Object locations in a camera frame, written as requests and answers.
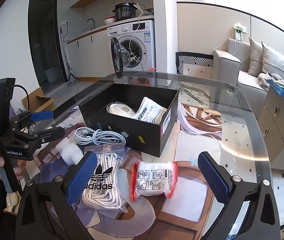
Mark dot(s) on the black cardboard box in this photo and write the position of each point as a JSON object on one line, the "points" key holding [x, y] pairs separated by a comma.
{"points": [[140, 135]]}

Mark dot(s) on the red-edged white gauze packet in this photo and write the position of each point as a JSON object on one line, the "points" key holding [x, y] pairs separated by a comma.
{"points": [[153, 179]]}

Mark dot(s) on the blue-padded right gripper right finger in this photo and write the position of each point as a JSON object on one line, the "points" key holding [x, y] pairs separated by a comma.
{"points": [[261, 220]]}

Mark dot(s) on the floor mop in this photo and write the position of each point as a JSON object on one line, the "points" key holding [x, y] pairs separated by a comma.
{"points": [[71, 80]]}

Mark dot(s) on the adidas bag of laces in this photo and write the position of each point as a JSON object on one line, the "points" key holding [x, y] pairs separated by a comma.
{"points": [[102, 191]]}

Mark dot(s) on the beige sofa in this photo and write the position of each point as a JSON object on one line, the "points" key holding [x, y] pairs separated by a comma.
{"points": [[232, 67]]}

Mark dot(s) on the white foam block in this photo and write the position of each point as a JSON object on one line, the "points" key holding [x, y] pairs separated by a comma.
{"points": [[69, 151]]}

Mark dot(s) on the white printed packet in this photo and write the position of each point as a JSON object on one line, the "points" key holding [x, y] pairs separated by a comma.
{"points": [[149, 111]]}

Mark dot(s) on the beige drawer cabinet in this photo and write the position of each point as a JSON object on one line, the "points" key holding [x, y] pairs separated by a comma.
{"points": [[271, 124]]}

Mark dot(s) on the grey cushion left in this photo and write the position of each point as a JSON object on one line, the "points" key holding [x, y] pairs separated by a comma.
{"points": [[255, 58]]}

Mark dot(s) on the black pressure cooker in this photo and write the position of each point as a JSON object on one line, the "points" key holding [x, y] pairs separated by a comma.
{"points": [[125, 11]]}

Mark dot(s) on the grey cushion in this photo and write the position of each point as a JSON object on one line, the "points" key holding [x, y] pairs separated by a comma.
{"points": [[255, 58], [272, 61]]}

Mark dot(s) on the grey cushion right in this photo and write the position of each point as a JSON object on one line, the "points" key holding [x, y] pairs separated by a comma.
{"points": [[272, 61]]}

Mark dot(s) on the brown cardboard box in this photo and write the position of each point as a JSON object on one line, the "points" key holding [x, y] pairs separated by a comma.
{"points": [[38, 102]]}

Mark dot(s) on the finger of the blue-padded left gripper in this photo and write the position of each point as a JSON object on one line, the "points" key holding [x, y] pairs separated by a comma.
{"points": [[44, 136], [27, 119]]}

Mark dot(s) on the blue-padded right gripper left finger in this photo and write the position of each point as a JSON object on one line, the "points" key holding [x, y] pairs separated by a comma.
{"points": [[45, 210]]}

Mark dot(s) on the white washing machine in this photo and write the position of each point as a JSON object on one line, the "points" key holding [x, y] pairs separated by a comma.
{"points": [[138, 38]]}

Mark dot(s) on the patterned black white chair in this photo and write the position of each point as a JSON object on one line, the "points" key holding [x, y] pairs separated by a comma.
{"points": [[195, 59]]}

